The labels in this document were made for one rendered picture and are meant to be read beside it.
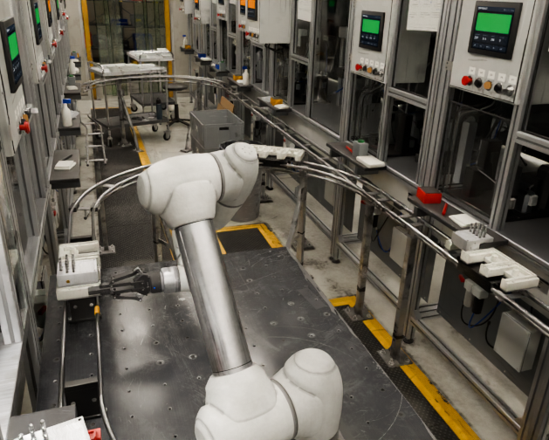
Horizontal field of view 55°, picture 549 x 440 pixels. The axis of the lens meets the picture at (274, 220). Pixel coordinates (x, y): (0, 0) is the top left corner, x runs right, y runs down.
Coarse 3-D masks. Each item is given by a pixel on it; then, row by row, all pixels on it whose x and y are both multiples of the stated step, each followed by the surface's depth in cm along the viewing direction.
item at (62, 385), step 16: (80, 240) 226; (64, 304) 177; (80, 304) 189; (96, 304) 178; (64, 320) 168; (80, 320) 191; (96, 320) 169; (64, 336) 161; (96, 336) 162; (64, 352) 154; (64, 368) 148; (64, 384) 143; (80, 384) 144; (96, 384) 145; (80, 400) 146; (96, 400) 147; (96, 416) 149
